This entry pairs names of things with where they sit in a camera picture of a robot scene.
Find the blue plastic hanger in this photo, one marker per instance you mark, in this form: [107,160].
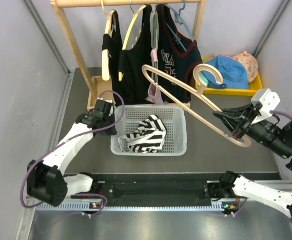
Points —
[178,20]

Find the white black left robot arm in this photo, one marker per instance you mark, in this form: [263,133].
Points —
[46,181]

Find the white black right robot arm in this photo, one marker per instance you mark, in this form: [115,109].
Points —
[274,136]

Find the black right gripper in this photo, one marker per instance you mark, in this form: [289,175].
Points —
[231,123]

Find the navy maroon-trimmed jersey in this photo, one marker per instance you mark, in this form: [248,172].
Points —
[177,54]

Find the small black tank top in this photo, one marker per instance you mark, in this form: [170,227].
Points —
[117,41]

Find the wooden clothes rack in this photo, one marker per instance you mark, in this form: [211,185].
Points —
[82,22]

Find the black white striped tank top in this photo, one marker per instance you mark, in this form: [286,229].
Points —
[148,138]

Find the green plastic hanger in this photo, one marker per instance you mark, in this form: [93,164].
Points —
[155,41]

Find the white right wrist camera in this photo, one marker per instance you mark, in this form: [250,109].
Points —
[264,101]

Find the yellow metal-hook hanger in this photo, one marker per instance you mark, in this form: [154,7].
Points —
[130,28]

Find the pink floral hat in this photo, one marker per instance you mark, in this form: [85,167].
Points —
[249,63]

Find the yellow plastic bin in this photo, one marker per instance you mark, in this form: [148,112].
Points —
[253,87]

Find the white plastic laundry basket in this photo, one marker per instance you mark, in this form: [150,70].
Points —
[173,118]

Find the blue bucket hat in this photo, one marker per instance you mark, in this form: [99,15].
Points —
[233,73]

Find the pink tank top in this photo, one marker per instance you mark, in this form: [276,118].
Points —
[154,95]

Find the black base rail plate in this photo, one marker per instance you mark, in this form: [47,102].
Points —
[156,189]

